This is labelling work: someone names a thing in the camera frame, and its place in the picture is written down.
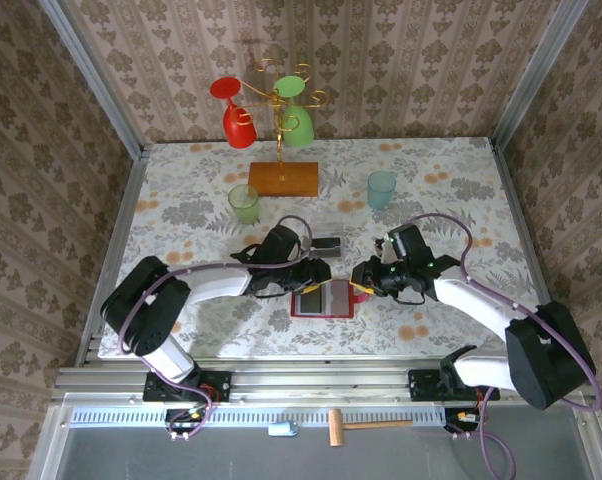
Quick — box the black card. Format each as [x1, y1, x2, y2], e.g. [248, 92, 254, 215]
[309, 238, 343, 259]

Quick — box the red card holder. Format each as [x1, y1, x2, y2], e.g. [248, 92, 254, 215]
[289, 279, 371, 320]

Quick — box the clear plastic card box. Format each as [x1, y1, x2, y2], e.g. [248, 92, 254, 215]
[303, 210, 346, 262]

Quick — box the green plastic tumbler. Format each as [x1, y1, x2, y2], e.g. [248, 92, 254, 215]
[227, 183, 261, 226]

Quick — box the teal plastic tumbler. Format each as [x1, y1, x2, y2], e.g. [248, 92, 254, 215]
[366, 170, 398, 211]

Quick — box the floral tablecloth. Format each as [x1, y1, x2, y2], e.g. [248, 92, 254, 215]
[97, 136, 558, 360]

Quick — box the green wine glass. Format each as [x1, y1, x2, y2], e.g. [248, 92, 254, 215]
[272, 74, 316, 149]

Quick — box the wooden mallet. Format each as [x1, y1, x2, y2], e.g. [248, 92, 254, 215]
[328, 408, 414, 448]

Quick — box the red wine glass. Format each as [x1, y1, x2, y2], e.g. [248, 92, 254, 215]
[209, 76, 259, 150]

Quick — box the grey metal panel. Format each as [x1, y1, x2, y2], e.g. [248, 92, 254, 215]
[28, 394, 602, 480]

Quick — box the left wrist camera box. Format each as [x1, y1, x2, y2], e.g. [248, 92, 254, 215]
[261, 224, 303, 262]

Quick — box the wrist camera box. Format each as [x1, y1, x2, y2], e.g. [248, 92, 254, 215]
[261, 224, 303, 262]
[375, 223, 431, 266]

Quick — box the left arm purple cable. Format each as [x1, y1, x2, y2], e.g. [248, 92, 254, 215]
[116, 214, 315, 442]

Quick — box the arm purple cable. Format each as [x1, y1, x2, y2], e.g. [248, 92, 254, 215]
[408, 213, 602, 480]
[116, 214, 315, 442]

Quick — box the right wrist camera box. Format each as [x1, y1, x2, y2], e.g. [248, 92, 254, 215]
[375, 223, 431, 266]

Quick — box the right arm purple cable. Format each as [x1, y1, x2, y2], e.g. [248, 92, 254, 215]
[408, 213, 602, 480]

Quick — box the aluminium cross rail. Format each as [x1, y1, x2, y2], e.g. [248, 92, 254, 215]
[50, 363, 600, 404]

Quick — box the gold wire rack wooden base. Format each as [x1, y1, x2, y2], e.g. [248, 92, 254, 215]
[230, 57, 329, 199]

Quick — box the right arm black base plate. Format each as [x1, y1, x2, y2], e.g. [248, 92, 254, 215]
[408, 368, 501, 402]

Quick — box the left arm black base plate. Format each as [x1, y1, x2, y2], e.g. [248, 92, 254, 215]
[143, 370, 233, 403]

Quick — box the aluminium table side rail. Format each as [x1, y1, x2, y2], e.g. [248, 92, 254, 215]
[490, 142, 585, 366]
[73, 147, 150, 369]

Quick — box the white slotted cable duct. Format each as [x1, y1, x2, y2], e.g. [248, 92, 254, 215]
[69, 407, 452, 429]

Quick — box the black connector with wires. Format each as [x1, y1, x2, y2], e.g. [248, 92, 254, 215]
[163, 407, 210, 444]
[443, 407, 485, 441]

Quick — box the aluminium corner post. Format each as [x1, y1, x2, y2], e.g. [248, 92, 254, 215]
[38, 0, 146, 160]
[489, 0, 591, 151]

